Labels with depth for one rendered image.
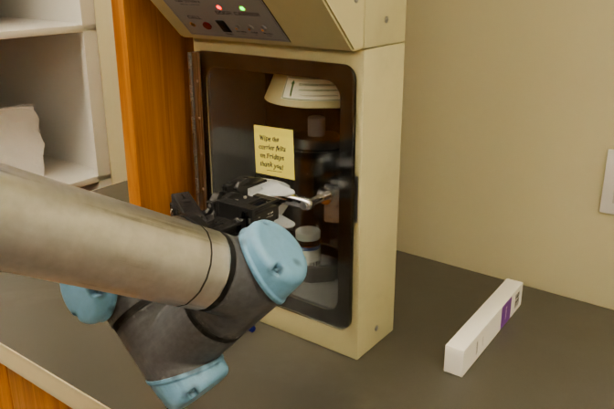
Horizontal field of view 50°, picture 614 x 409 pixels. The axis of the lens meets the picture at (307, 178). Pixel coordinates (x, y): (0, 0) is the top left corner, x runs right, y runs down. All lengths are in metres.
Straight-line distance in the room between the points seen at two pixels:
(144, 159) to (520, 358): 0.67
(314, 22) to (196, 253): 0.39
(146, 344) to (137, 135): 0.48
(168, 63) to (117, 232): 0.63
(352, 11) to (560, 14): 0.48
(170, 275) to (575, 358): 0.73
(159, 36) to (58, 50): 1.08
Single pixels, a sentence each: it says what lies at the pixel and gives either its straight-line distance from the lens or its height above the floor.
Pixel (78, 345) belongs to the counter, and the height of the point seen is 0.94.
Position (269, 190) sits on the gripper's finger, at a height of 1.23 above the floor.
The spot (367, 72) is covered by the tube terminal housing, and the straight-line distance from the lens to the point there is 0.90.
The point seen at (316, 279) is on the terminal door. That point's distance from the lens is 1.01.
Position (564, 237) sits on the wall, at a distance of 1.31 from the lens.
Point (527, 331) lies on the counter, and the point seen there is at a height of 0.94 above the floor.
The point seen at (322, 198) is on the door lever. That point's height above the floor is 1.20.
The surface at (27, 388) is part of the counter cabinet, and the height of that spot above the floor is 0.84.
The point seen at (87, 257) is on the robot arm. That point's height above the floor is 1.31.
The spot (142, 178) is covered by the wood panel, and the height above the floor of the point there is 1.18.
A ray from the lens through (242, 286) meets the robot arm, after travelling 0.60.
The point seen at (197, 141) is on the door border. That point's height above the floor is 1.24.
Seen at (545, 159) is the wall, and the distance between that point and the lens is 1.27.
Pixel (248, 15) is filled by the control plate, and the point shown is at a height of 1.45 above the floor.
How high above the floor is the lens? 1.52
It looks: 18 degrees down
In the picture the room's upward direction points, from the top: straight up
